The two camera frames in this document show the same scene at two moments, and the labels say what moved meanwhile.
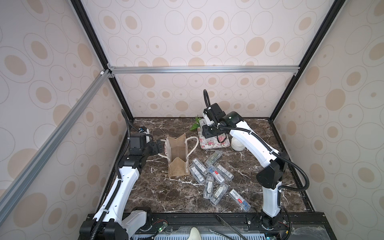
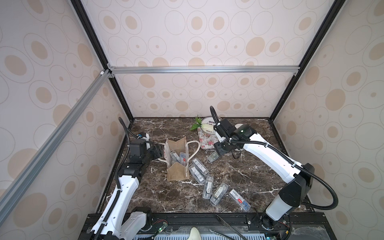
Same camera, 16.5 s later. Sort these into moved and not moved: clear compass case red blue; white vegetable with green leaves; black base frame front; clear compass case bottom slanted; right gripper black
Moved: clear compass case red blue; right gripper black
Not moved: white vegetable with green leaves; clear compass case bottom slanted; black base frame front
